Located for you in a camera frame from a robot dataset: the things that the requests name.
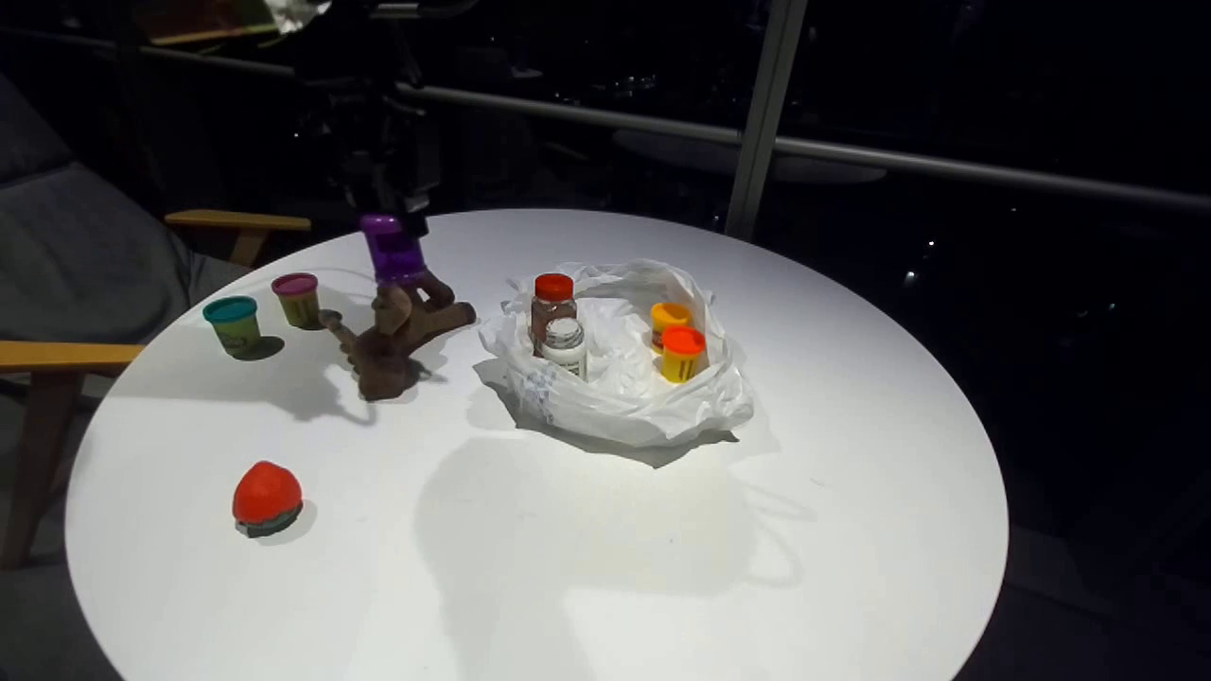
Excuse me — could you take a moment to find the grey horizontal window rail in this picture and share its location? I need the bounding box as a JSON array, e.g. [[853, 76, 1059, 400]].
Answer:
[[401, 79, 1211, 215]]

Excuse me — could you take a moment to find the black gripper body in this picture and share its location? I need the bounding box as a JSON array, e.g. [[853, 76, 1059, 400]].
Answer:
[[364, 124, 438, 219]]

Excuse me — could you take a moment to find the brown plush toy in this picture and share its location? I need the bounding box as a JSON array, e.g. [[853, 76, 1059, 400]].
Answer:
[[330, 269, 480, 404]]

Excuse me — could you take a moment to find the teal lid dough tub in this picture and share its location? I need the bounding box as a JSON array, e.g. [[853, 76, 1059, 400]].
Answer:
[[199, 291, 264, 359]]

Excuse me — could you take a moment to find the grey window frame post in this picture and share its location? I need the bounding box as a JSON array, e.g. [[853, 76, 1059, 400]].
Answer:
[[722, 0, 808, 241]]

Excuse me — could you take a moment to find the purple dough tub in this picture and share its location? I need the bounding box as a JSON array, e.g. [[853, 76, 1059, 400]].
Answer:
[[355, 210, 433, 298]]

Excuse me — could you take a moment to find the pink lid dough tub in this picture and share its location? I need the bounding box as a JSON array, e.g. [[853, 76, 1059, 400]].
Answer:
[[267, 269, 326, 335]]

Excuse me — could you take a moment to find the white plastic bag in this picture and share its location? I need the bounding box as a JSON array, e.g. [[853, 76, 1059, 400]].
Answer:
[[473, 258, 756, 467]]

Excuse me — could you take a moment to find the red-capped shaker bottle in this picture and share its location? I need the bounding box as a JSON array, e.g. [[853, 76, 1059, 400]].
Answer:
[[541, 316, 590, 379]]

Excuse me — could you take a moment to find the red-orange lid dough tub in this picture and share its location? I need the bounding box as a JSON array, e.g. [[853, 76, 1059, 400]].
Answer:
[[655, 326, 712, 386]]

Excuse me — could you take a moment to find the orange lid dough tub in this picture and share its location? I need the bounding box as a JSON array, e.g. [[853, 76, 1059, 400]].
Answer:
[[645, 298, 697, 341]]

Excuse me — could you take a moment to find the brown bottle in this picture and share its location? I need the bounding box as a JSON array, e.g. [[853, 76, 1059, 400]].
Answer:
[[524, 294, 581, 359]]

